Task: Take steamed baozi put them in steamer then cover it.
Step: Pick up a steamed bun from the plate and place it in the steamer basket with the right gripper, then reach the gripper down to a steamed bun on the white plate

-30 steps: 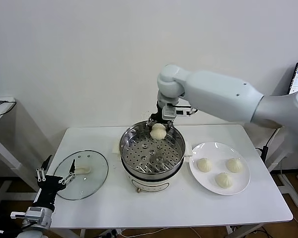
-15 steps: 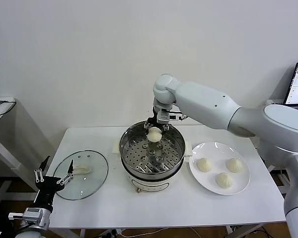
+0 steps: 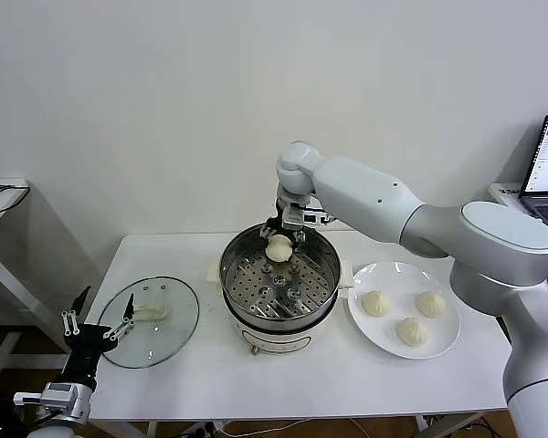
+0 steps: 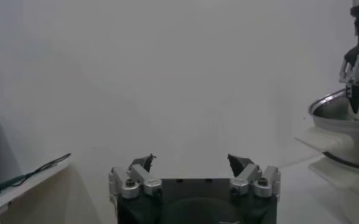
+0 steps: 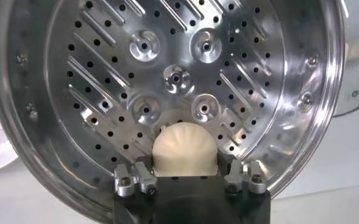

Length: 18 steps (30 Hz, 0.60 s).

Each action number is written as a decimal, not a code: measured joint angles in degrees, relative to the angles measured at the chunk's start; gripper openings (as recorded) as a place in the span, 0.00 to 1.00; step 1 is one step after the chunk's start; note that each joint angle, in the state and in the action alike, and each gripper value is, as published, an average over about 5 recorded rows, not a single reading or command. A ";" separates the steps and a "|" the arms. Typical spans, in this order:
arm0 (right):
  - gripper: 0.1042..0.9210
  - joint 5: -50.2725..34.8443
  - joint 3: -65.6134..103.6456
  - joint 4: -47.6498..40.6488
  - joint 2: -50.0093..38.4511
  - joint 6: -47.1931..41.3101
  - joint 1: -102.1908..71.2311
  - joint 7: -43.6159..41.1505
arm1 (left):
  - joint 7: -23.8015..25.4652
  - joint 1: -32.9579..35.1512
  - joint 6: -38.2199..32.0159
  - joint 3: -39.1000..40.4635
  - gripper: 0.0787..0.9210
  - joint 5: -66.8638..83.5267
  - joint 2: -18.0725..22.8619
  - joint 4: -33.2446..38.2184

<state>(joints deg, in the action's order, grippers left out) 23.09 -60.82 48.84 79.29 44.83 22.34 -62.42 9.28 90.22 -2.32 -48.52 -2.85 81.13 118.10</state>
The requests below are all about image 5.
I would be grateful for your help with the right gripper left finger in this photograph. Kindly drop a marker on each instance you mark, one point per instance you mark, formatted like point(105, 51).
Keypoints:
point(124, 182)

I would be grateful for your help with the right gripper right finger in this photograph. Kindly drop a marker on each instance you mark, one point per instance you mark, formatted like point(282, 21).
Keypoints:
point(235, 179)

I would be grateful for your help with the white steamed baozi bun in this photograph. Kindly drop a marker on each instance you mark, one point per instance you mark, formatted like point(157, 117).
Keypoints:
point(185, 152)

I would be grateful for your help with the perforated stainless steamer basket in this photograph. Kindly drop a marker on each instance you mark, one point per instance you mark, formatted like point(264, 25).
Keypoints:
point(106, 76)

